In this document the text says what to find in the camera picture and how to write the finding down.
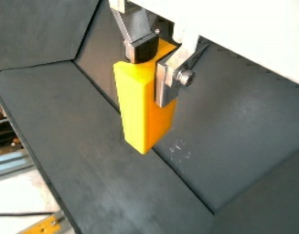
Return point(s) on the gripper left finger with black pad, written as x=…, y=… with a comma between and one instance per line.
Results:
x=139, y=40

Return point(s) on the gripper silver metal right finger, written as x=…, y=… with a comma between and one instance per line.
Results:
x=174, y=68

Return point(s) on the yellow arch block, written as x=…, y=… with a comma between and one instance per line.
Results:
x=144, y=120

